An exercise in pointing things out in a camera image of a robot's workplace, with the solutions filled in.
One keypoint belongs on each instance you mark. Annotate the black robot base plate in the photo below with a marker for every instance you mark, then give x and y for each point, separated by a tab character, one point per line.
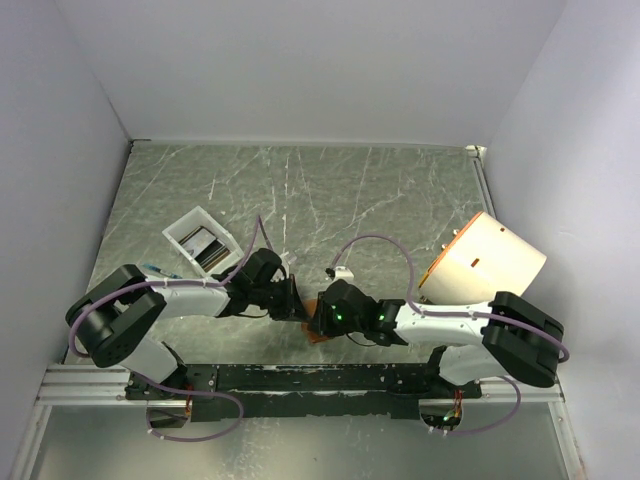
295	391

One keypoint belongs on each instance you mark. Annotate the brown leather card holder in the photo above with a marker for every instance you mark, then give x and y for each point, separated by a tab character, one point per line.
308	327

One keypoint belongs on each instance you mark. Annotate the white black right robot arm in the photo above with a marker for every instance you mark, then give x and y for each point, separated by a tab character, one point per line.
503	336

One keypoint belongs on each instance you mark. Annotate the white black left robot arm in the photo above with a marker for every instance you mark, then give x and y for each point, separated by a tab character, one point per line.
113	321

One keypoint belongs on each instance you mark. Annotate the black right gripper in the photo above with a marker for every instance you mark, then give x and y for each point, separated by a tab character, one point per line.
320	323

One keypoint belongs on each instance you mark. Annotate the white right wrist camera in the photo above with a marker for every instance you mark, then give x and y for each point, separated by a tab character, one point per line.
339	273

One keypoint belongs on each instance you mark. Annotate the blue pen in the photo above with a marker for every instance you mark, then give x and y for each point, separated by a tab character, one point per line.
160	271

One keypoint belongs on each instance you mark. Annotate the aluminium front rail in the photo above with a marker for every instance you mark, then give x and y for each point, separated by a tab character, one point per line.
87	385

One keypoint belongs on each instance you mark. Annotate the white card box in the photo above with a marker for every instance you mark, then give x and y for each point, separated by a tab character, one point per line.
193	219

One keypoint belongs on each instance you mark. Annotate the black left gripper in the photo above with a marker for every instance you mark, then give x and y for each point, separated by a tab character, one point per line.
292	308

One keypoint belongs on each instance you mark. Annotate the gold striped credit card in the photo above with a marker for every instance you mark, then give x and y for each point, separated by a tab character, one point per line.
204	247

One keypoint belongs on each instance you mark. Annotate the white cylinder with wooden base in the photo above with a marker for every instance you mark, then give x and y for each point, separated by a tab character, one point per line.
482	259

